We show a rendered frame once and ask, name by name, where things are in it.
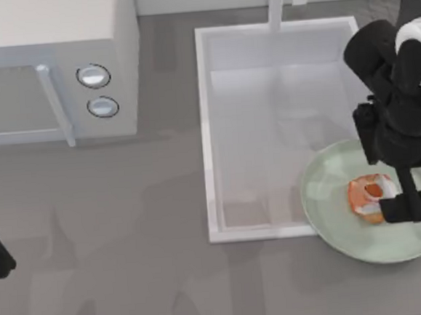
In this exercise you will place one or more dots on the white sink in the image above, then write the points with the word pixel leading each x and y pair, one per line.
pixel 209 135

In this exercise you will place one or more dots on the tall white tap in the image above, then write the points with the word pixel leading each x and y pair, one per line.
pixel 275 10

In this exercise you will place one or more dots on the small round microwave knob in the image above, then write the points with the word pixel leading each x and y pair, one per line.
pixel 102 107

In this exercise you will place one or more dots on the orange and white donut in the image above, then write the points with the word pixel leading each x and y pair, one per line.
pixel 359 197

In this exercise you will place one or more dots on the pale green plate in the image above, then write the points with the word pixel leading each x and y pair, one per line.
pixel 329 188

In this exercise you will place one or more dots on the pale microwave oven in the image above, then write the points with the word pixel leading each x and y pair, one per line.
pixel 124 80

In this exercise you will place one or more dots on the large round microwave knob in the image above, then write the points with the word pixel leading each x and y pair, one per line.
pixel 93 76

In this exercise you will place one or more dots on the microwave glass door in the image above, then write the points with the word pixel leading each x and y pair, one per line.
pixel 9 104

